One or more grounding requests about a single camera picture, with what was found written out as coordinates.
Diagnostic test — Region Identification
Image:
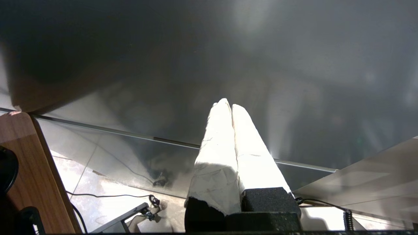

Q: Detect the black round object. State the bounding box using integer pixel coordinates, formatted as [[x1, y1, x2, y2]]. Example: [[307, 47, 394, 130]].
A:
[[0, 145, 19, 194]]

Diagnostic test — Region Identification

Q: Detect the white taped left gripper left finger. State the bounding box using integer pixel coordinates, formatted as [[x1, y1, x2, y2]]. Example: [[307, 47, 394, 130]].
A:
[[185, 98, 242, 233]]

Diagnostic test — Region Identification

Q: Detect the black metal stand leg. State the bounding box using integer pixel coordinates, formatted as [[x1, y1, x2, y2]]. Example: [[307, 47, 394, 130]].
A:
[[91, 202, 150, 233]]

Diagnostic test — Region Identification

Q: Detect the black clamp block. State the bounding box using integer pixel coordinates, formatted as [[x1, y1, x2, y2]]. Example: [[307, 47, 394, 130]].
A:
[[18, 206, 45, 235]]

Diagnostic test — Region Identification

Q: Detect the gray cabinet panel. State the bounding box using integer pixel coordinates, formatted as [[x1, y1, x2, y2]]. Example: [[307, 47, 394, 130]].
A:
[[293, 136, 418, 229]]

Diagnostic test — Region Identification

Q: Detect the wooden table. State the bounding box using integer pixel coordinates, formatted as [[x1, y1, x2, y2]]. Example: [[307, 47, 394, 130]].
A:
[[0, 111, 82, 234]]

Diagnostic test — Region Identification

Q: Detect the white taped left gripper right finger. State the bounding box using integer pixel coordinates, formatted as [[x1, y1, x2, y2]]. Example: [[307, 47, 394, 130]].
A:
[[231, 104, 301, 213]]

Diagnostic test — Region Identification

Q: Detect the thin black floor cable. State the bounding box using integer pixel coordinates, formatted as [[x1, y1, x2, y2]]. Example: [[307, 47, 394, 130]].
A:
[[65, 191, 161, 211]]

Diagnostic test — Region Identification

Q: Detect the stainless steel appliance door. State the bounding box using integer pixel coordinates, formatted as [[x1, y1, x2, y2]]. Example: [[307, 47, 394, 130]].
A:
[[0, 0, 418, 199]]

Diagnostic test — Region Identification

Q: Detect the black coiled cable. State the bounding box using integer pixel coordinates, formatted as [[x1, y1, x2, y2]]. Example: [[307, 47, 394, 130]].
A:
[[295, 197, 355, 231]]

